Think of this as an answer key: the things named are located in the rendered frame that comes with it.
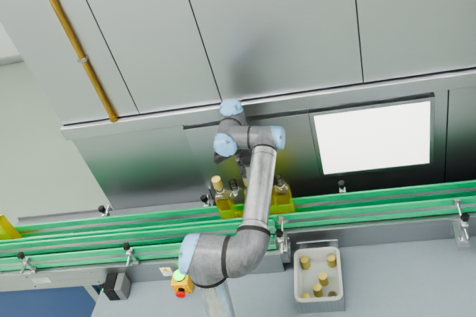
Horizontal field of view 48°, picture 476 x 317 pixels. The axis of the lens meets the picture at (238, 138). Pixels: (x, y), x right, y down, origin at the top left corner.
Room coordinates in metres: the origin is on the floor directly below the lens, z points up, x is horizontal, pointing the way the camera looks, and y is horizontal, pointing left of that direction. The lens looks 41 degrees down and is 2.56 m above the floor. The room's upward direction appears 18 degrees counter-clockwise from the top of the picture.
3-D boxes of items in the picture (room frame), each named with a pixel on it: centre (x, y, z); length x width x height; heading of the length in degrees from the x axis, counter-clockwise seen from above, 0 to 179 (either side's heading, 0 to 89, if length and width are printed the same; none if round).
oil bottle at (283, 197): (1.35, -0.10, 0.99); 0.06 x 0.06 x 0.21; 74
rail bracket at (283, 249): (1.23, -0.05, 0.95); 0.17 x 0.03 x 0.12; 164
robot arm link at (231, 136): (1.28, 0.02, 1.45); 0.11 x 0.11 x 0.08; 67
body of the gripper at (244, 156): (1.38, -0.01, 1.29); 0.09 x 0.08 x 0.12; 75
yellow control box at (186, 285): (1.29, 0.39, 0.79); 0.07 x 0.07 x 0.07; 74
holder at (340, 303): (1.13, -0.14, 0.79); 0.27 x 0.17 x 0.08; 164
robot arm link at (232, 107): (1.37, -0.01, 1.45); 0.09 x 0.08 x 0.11; 157
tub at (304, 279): (1.11, -0.13, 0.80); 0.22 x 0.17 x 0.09; 164
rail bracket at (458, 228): (1.06, -0.66, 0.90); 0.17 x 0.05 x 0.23; 164
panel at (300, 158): (1.45, -0.25, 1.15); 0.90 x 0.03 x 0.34; 74
